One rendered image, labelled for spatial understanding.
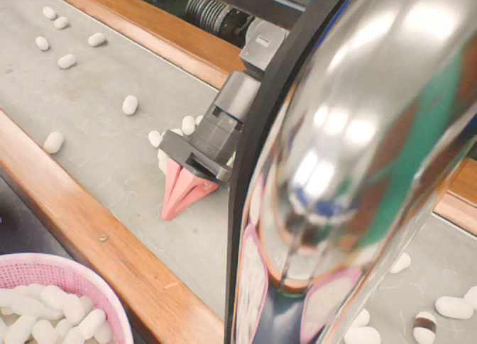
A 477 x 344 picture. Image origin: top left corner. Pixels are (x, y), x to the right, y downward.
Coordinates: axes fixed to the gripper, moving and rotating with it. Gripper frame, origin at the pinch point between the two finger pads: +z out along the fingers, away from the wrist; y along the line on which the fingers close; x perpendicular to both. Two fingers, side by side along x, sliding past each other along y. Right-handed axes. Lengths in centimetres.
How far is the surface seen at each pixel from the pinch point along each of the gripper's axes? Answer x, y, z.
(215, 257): 0.8, 8.3, 0.6
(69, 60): 6.4, -40.5, -8.1
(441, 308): 7.2, 30.2, -9.2
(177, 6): 159, -183, -70
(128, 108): 5.3, -20.5, -7.3
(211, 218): 3.2, 3.9, -2.2
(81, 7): 17, -61, -19
